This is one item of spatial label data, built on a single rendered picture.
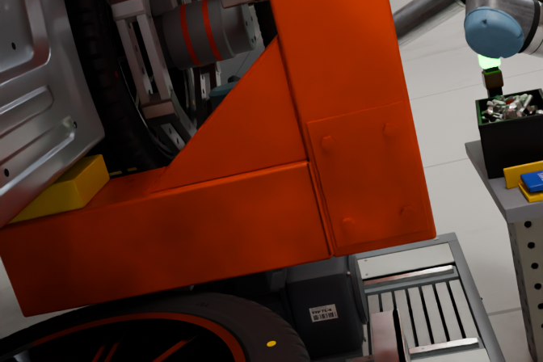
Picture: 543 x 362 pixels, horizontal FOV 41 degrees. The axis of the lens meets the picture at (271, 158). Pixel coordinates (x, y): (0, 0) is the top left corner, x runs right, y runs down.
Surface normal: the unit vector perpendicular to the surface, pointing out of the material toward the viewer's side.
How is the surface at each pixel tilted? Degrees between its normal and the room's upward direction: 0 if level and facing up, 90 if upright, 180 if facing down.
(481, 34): 126
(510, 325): 0
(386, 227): 90
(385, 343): 0
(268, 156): 90
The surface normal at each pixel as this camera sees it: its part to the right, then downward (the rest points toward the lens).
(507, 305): -0.25, -0.93
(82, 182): 0.97, -0.21
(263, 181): -0.09, 0.30
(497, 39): -0.29, 0.84
